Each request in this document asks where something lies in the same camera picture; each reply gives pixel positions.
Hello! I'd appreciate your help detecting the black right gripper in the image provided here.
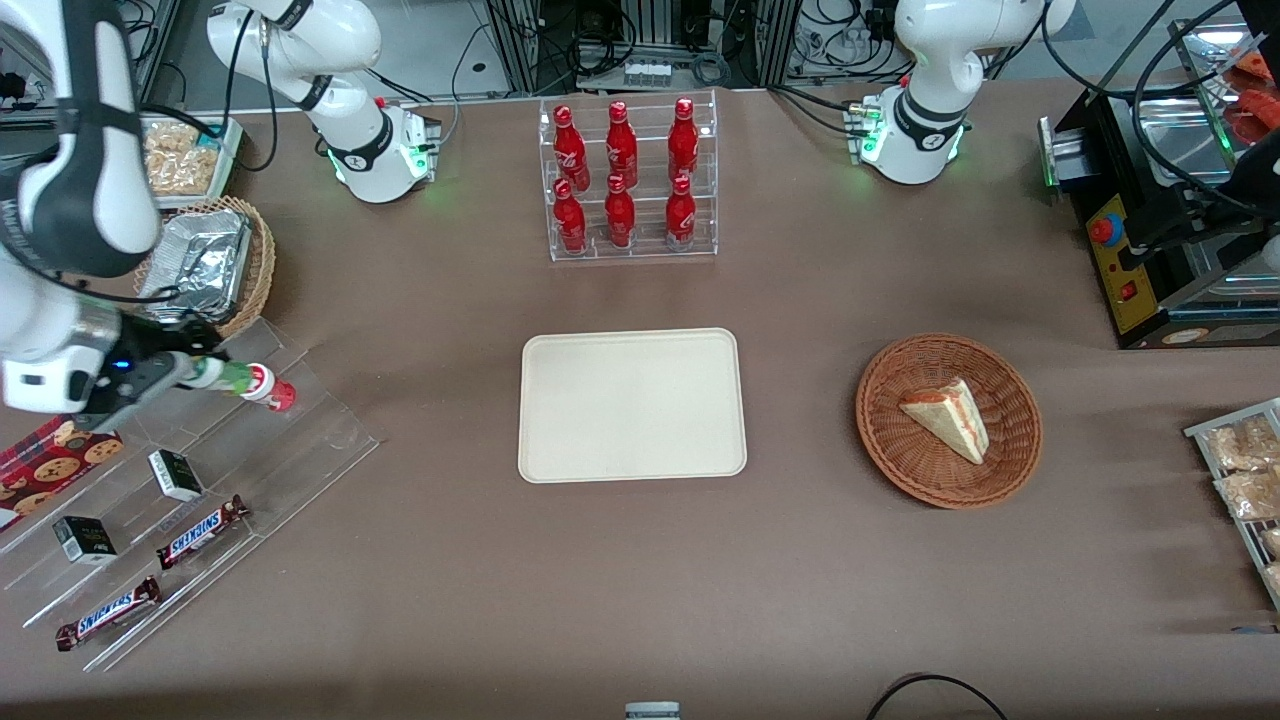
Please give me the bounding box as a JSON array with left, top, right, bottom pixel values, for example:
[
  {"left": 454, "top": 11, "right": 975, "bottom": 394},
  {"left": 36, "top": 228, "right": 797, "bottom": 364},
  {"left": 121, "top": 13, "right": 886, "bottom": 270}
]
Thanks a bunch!
[{"left": 118, "top": 316, "right": 230, "bottom": 381}]

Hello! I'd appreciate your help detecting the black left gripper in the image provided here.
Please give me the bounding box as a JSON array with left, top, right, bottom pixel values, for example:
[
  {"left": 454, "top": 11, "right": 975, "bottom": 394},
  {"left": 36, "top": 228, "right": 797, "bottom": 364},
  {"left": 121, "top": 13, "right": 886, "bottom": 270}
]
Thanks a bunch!
[{"left": 1118, "top": 128, "right": 1280, "bottom": 273}]

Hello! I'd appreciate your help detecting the beige plastic tray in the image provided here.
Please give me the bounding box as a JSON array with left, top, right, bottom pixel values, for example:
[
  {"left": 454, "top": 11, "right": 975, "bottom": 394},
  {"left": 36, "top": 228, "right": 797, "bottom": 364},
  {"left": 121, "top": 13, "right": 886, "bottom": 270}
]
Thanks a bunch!
[{"left": 517, "top": 327, "right": 749, "bottom": 485}]

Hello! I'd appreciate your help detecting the aluminium foil container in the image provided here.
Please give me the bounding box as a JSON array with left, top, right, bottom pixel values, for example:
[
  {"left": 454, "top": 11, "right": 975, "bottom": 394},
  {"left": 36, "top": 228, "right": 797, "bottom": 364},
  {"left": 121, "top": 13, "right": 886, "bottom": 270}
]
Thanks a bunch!
[{"left": 140, "top": 208, "right": 251, "bottom": 323}]

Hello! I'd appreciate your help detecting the light wicker basket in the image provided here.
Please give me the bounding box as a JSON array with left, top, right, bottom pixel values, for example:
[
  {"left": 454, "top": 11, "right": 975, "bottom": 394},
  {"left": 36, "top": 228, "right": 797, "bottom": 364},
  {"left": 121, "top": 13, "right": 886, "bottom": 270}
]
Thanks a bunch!
[{"left": 135, "top": 196, "right": 277, "bottom": 341}]

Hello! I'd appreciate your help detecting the black food warmer machine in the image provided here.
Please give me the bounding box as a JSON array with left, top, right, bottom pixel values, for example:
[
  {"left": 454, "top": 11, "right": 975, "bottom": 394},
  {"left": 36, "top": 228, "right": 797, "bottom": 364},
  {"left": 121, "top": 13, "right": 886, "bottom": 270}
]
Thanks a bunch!
[{"left": 1038, "top": 15, "right": 1280, "bottom": 351}]

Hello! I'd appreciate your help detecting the clear acrylic stepped shelf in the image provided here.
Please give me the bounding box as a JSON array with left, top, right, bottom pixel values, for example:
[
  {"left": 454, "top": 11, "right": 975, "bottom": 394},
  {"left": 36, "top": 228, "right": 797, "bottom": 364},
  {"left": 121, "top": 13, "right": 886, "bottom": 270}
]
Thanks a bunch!
[{"left": 0, "top": 317, "right": 381, "bottom": 673}]

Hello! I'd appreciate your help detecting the small black box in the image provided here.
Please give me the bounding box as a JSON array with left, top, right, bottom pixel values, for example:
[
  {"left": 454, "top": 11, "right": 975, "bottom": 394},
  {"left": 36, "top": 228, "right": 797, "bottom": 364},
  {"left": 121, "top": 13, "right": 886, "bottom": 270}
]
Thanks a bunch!
[
  {"left": 148, "top": 449, "right": 205, "bottom": 503},
  {"left": 52, "top": 515, "right": 118, "bottom": 566}
]

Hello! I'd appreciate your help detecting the red food packet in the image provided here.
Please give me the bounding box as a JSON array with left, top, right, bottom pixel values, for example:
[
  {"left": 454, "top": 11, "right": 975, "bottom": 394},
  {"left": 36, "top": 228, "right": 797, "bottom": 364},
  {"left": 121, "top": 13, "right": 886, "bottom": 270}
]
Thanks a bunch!
[{"left": 1226, "top": 52, "right": 1280, "bottom": 144}]

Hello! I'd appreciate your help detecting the clear cracker bag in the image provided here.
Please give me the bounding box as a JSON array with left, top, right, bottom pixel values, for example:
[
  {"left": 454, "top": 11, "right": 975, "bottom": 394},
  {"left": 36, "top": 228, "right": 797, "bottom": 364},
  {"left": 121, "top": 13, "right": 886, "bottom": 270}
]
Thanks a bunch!
[
  {"left": 148, "top": 148, "right": 220, "bottom": 197},
  {"left": 142, "top": 120, "right": 202, "bottom": 154}
]

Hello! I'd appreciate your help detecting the white plastic bin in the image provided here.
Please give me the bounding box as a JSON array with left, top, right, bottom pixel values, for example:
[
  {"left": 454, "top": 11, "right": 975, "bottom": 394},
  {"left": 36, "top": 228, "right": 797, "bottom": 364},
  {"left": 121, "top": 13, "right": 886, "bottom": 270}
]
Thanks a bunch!
[{"left": 140, "top": 115, "right": 244, "bottom": 212}]

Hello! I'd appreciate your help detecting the Snickers bar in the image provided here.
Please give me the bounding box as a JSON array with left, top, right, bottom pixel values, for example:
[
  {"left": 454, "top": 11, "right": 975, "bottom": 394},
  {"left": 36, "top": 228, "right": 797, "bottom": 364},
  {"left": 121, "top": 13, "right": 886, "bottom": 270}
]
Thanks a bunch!
[
  {"left": 55, "top": 576, "right": 162, "bottom": 652},
  {"left": 155, "top": 495, "right": 250, "bottom": 571}
]

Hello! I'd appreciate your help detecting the red cookie box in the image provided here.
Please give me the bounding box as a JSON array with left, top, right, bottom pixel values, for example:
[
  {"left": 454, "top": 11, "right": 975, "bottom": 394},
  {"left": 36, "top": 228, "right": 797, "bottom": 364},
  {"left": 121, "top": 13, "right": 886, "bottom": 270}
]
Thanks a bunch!
[{"left": 0, "top": 415, "right": 125, "bottom": 533}]

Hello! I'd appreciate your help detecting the clear snack bag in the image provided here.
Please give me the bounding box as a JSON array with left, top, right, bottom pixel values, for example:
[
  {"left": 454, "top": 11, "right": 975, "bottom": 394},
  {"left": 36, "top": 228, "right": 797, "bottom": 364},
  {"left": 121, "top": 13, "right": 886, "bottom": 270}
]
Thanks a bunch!
[
  {"left": 1215, "top": 468, "right": 1280, "bottom": 522},
  {"left": 1203, "top": 415, "right": 1280, "bottom": 472}
]

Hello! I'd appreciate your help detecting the triangular wrapped sandwich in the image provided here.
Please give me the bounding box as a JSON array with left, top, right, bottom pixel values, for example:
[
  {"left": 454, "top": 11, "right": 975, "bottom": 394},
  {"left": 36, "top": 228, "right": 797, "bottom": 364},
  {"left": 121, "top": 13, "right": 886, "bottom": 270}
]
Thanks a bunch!
[{"left": 898, "top": 377, "right": 991, "bottom": 466}]

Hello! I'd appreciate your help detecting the round brown wicker basket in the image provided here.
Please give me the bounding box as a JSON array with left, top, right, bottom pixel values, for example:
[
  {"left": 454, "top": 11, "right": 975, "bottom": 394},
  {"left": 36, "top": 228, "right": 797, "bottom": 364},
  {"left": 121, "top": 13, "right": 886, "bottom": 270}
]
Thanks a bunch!
[{"left": 855, "top": 333, "right": 1044, "bottom": 510}]

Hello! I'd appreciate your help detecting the red cola bottle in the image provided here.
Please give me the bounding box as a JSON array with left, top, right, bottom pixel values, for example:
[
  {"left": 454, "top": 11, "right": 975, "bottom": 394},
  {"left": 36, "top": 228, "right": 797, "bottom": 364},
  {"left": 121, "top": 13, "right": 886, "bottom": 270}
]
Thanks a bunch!
[
  {"left": 606, "top": 101, "right": 639, "bottom": 188},
  {"left": 668, "top": 97, "right": 700, "bottom": 184},
  {"left": 665, "top": 175, "right": 697, "bottom": 251},
  {"left": 553, "top": 179, "right": 588, "bottom": 254},
  {"left": 553, "top": 105, "right": 591, "bottom": 192},
  {"left": 604, "top": 174, "right": 637, "bottom": 249}
]

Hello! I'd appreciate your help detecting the clear acrylic bottle rack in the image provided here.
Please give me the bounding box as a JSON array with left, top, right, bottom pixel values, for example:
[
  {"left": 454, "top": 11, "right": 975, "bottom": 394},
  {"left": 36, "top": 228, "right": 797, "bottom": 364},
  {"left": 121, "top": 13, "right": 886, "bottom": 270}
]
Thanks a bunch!
[{"left": 538, "top": 90, "right": 719, "bottom": 263}]

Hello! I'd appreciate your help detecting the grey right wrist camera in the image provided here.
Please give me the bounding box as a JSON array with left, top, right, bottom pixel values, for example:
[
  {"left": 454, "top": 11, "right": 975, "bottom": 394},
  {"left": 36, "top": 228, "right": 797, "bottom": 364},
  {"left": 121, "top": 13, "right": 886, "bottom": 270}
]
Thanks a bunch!
[{"left": 85, "top": 355, "right": 198, "bottom": 431}]

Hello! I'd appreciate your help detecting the metal wire tray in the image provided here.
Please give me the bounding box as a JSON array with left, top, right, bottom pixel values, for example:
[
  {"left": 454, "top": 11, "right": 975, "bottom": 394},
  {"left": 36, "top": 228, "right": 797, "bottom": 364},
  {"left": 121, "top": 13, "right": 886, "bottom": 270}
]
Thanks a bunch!
[{"left": 1185, "top": 398, "right": 1280, "bottom": 611}]

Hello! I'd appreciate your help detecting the black table cable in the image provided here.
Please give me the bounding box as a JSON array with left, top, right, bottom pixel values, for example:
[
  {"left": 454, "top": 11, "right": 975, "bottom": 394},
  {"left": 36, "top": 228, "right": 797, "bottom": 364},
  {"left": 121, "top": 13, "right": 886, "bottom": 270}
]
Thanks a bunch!
[{"left": 865, "top": 674, "right": 1011, "bottom": 720}]

